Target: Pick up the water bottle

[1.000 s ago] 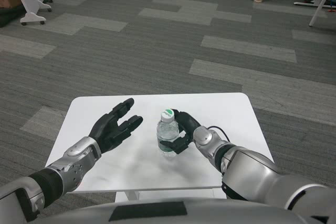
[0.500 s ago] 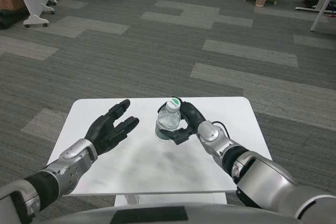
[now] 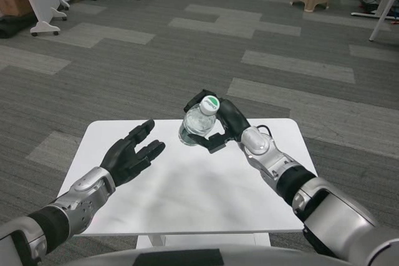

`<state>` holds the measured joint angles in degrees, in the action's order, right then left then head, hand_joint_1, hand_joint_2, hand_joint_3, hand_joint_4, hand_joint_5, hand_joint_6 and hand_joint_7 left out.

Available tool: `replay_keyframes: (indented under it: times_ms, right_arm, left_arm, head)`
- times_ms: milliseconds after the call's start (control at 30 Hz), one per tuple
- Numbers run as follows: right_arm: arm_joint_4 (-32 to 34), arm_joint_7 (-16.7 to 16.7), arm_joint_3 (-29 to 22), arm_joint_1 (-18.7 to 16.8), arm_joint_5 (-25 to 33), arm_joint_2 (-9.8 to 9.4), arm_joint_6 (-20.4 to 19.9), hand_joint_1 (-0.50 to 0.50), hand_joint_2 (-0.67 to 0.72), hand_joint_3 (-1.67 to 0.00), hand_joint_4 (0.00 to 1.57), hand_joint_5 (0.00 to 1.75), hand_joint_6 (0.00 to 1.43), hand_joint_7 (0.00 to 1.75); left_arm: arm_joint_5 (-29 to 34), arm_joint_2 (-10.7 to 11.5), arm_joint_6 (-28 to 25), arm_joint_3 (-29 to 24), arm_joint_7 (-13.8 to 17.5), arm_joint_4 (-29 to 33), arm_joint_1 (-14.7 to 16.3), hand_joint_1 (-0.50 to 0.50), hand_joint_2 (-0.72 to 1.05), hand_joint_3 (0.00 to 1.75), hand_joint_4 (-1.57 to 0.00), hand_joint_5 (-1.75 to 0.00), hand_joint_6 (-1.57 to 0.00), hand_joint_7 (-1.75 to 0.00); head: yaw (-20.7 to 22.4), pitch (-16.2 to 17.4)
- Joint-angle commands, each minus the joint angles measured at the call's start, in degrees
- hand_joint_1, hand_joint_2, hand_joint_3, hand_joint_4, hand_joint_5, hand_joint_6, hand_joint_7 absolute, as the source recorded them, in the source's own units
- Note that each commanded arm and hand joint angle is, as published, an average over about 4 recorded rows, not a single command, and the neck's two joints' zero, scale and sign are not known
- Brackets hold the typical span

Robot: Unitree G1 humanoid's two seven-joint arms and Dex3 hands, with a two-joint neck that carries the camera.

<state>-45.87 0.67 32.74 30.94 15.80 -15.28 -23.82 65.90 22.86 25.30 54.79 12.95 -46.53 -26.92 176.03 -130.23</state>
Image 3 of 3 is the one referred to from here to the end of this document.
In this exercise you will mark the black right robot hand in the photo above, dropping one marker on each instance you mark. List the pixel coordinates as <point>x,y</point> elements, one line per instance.
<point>233,119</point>

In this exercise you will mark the black bag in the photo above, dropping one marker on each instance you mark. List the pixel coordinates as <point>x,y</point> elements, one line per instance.
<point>14,27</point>

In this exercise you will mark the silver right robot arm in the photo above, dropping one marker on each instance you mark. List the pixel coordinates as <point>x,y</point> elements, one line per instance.
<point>327,207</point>

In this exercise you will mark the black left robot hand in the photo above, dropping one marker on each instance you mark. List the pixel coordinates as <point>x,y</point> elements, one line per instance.
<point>124,160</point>

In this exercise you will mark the clear water bottle green label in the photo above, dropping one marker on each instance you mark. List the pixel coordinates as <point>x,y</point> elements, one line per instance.
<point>199,122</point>

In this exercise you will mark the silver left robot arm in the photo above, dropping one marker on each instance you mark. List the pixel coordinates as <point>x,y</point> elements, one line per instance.
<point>81,197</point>

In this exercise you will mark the small white table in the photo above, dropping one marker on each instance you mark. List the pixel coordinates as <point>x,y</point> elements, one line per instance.
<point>187,191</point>

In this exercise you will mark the white standing desk frame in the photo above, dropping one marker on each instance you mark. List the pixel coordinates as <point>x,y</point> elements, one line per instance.
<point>378,20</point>

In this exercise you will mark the silver robot chest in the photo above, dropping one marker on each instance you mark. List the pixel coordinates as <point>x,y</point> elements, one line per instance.
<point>249,256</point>

